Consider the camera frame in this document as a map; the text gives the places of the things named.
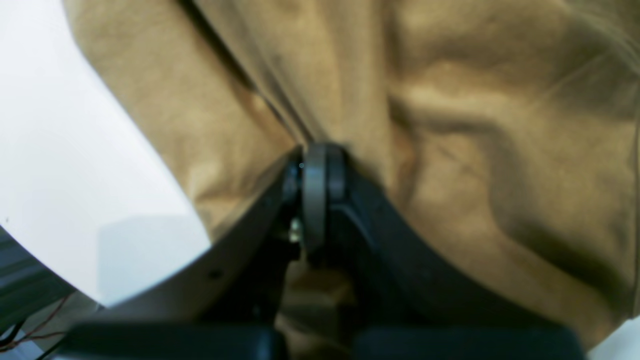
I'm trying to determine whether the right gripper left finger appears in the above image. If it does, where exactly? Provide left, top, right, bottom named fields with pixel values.
left=55, top=148, right=302, bottom=360

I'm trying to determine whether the brown t-shirt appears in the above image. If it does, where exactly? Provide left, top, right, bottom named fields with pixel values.
left=64, top=0, right=639, bottom=349

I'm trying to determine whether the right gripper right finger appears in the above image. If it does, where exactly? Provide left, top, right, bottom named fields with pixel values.
left=301, top=143, right=586, bottom=360

